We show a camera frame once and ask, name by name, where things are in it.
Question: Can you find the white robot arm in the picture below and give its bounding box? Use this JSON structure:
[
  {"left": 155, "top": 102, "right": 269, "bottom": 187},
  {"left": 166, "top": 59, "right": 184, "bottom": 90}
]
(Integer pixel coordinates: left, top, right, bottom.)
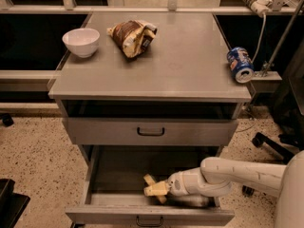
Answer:
[{"left": 143, "top": 151, "right": 304, "bottom": 228}]

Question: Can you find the open grey lower drawer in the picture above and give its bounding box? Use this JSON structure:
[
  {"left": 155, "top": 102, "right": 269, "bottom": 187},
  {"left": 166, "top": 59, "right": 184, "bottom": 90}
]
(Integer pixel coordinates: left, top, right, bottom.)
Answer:
[{"left": 66, "top": 146, "right": 235, "bottom": 228}]

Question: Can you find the grey drawer cabinet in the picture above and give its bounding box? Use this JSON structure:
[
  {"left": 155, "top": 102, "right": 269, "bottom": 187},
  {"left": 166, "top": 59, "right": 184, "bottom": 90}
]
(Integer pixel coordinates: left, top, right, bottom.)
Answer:
[{"left": 47, "top": 11, "right": 253, "bottom": 228}]

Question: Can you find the closed grey upper drawer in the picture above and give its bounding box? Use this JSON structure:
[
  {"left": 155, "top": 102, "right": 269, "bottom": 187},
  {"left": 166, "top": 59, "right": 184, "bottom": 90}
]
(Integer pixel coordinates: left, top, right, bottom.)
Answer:
[{"left": 63, "top": 118, "right": 238, "bottom": 146}]

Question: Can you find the black box at left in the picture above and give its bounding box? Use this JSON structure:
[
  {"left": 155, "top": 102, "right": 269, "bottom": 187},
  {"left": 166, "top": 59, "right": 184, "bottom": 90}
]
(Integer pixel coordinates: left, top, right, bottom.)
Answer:
[{"left": 0, "top": 179, "right": 30, "bottom": 228}]

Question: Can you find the brown chip bag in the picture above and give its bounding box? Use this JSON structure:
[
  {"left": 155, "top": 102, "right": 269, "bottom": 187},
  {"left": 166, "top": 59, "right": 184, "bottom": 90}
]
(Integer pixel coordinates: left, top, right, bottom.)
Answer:
[{"left": 107, "top": 20, "right": 158, "bottom": 59}]

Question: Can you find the blue soda can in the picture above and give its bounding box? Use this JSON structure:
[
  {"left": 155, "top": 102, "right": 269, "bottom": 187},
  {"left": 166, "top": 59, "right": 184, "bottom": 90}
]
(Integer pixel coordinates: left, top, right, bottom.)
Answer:
[{"left": 226, "top": 47, "right": 254, "bottom": 84}]

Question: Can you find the black office chair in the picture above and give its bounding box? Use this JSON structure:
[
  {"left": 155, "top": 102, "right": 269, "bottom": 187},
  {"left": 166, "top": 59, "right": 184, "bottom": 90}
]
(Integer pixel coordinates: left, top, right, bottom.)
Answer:
[{"left": 242, "top": 41, "right": 304, "bottom": 197}]

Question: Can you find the white ceramic bowl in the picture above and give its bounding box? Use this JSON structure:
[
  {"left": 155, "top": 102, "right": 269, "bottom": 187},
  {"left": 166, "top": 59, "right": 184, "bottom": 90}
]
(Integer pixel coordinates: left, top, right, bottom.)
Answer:
[{"left": 62, "top": 28, "right": 100, "bottom": 58}]

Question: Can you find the white power strip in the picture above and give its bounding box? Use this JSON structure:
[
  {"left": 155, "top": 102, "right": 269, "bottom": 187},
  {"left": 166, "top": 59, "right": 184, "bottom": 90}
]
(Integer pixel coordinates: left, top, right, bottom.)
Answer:
[{"left": 242, "top": 0, "right": 271, "bottom": 17}]

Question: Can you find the white power cable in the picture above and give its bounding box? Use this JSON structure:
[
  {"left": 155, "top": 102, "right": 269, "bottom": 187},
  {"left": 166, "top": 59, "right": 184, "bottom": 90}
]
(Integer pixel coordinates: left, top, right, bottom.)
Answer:
[{"left": 251, "top": 12, "right": 268, "bottom": 64}]

